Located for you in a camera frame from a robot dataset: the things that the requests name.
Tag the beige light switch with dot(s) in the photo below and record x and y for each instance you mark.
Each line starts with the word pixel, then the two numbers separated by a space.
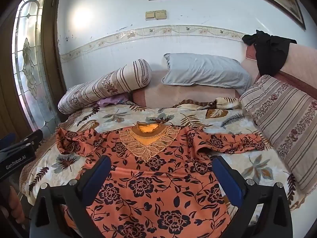
pixel 160 14
pixel 150 15

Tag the person's left hand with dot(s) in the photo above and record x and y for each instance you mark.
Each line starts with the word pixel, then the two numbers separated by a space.
pixel 16 208

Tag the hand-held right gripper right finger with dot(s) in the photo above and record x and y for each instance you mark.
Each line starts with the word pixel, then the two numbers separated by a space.
pixel 226 178

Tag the striped bolster pillow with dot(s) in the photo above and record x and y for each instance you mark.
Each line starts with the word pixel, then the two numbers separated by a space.
pixel 109 84

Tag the large striped floral pillow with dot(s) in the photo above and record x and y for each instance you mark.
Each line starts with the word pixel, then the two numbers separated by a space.
pixel 284 114

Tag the pink padded bed frame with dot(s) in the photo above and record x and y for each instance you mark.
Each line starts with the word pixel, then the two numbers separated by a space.
pixel 178 94

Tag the black cloth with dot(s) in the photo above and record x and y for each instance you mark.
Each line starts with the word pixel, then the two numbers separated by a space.
pixel 270 54

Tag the orange floral shirt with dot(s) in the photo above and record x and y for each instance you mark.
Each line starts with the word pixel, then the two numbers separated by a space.
pixel 153 178

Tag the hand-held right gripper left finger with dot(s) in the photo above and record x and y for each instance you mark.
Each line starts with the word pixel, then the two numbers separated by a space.
pixel 99 178

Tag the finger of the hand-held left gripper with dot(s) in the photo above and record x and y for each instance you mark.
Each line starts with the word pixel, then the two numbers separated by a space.
pixel 7 141
pixel 33 137

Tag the wooden stained glass door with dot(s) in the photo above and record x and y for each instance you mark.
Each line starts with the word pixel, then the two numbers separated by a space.
pixel 29 62

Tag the leaf print blanket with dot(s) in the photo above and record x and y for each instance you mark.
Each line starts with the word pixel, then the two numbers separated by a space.
pixel 223 126

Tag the grey pillow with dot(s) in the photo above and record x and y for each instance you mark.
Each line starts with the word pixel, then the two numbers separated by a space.
pixel 203 72

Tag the purple cloth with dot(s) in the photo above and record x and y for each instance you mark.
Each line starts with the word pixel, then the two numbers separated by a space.
pixel 109 101

